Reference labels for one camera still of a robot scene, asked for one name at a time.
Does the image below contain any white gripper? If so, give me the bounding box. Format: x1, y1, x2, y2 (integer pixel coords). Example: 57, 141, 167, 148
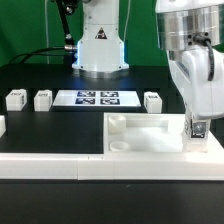
168, 47, 224, 120

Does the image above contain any white square table top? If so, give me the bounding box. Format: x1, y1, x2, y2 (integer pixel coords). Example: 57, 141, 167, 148
103, 113, 224, 154

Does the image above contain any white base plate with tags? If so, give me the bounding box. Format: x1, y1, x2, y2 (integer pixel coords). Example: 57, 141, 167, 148
53, 90, 141, 107

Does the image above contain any black cable on table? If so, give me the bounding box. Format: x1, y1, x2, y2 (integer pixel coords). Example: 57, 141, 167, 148
7, 46, 78, 65

